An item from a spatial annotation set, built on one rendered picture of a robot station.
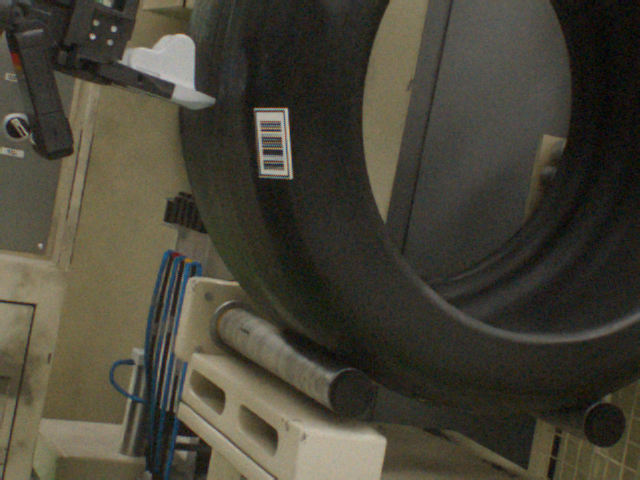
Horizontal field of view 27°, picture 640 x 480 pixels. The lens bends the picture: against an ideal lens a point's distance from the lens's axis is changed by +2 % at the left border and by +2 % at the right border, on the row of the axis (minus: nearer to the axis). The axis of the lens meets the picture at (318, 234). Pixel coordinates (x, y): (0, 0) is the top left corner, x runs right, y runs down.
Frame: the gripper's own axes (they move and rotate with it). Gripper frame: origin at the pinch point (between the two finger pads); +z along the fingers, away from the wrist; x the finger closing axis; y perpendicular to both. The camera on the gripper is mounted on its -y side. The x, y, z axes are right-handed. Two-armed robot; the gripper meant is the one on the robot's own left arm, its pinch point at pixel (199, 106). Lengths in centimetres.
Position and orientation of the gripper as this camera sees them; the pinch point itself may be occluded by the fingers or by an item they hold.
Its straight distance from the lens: 124.1
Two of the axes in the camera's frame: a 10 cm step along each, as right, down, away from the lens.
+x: -3.8, -1.1, 9.2
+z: 8.8, 2.6, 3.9
